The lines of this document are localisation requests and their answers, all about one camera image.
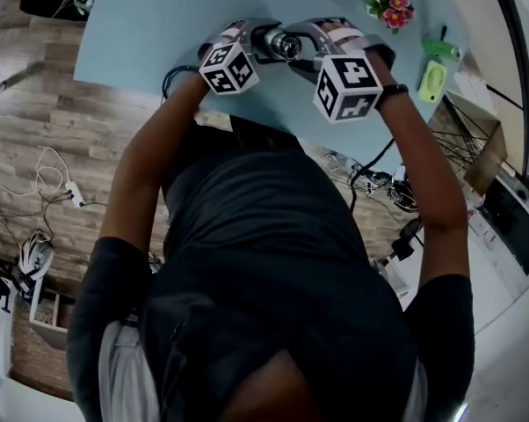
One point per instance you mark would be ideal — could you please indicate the black wristband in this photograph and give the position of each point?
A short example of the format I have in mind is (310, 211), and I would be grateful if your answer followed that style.
(392, 91)

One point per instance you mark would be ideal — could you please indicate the white power strip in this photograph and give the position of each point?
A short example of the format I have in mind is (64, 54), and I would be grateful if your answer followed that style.
(74, 194)

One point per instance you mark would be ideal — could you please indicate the white wooden rack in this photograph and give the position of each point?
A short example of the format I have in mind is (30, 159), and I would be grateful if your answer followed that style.
(394, 279)

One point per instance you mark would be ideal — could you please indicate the white helmet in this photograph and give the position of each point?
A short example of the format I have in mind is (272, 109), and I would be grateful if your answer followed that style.
(36, 255)

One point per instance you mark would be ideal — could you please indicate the person's left hand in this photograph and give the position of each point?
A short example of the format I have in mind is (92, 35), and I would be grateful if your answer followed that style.
(233, 32)

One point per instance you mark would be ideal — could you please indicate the person's right hand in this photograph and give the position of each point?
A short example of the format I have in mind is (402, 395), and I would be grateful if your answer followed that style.
(343, 35)

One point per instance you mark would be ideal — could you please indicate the white wooden crate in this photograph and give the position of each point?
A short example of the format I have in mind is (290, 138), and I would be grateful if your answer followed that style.
(45, 328)

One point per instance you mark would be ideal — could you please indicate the person's right forearm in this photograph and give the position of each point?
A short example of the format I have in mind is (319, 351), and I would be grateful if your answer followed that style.
(427, 169)

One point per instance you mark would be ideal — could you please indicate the dark metal cylindrical part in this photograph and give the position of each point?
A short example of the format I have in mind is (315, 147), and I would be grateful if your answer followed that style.
(284, 45)

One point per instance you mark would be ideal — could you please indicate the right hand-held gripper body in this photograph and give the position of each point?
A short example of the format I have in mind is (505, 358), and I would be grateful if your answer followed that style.
(348, 86)

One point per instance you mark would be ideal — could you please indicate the small pink flower pot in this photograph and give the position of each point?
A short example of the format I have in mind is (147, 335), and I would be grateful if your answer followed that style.
(394, 9)

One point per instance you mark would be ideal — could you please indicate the person's left forearm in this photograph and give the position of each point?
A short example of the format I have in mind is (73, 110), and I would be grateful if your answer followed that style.
(150, 156)

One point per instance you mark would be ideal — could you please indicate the person's black shirt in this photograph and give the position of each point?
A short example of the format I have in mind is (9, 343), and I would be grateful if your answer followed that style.
(269, 244)

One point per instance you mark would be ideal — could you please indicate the lime green handheld fan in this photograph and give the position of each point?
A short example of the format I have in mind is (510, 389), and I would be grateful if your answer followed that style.
(432, 82)

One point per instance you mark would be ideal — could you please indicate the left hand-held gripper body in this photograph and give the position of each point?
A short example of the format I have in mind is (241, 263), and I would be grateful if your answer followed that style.
(227, 68)

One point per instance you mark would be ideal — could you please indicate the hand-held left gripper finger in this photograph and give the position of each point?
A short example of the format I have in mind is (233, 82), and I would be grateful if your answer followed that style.
(264, 22)
(269, 60)

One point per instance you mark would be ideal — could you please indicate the black headphones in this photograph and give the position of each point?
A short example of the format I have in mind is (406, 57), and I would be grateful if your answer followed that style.
(403, 194)

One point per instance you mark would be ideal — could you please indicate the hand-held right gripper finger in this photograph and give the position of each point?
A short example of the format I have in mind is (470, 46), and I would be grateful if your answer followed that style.
(317, 29)
(310, 68)

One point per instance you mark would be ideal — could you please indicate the green plastic bottle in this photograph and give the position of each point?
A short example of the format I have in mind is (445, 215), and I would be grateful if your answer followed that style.
(440, 50)

